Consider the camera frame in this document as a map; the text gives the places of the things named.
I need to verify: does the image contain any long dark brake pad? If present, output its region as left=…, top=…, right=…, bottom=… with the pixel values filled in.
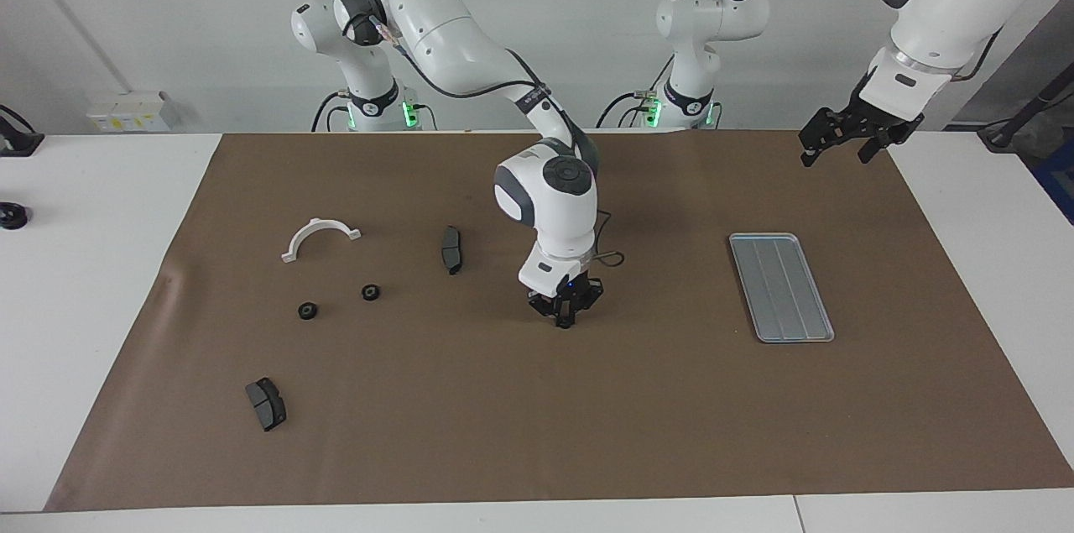
left=441, top=225, right=464, bottom=275

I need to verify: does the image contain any black stand pole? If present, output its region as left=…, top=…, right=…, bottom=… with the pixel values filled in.
left=978, top=63, right=1074, bottom=149

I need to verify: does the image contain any brown paper table mat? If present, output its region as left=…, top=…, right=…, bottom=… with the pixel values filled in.
left=44, top=128, right=1074, bottom=513

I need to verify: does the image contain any blue box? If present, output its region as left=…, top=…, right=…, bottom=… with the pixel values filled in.
left=1034, top=138, right=1074, bottom=225

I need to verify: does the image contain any white wall socket box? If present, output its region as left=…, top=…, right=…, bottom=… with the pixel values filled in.
left=88, top=91, right=173, bottom=133

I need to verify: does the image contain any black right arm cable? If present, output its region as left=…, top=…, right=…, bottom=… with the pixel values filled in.
left=361, top=13, right=626, bottom=267

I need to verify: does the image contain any silver metal tray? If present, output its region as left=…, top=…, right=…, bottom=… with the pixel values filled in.
left=728, top=233, right=836, bottom=344

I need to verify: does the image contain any short dark brake pad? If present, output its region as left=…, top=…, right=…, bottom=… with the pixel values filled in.
left=245, top=377, right=288, bottom=432

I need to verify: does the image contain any white half-ring bracket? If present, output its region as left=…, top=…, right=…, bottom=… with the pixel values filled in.
left=281, top=217, right=362, bottom=264

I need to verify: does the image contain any black base cable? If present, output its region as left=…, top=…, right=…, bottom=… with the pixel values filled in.
left=597, top=55, right=672, bottom=129
left=312, top=92, right=349, bottom=133

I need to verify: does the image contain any black table clamp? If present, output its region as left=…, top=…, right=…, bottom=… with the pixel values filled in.
left=0, top=105, right=44, bottom=158

